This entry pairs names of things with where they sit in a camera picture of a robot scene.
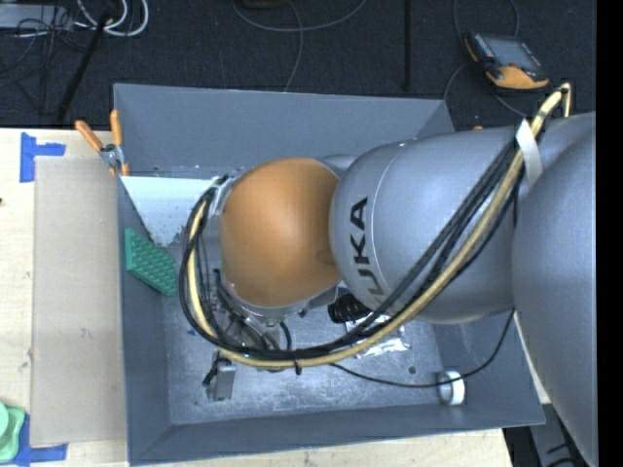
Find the crumpled silver foil packet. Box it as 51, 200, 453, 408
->
350, 325, 413, 360

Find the green studded flat block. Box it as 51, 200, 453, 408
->
123, 227, 178, 298

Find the pale cardboard board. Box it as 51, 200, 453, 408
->
29, 156, 128, 449

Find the grey metal bin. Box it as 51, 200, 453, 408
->
112, 83, 547, 467

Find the white tape ring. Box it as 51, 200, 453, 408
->
434, 369, 467, 407

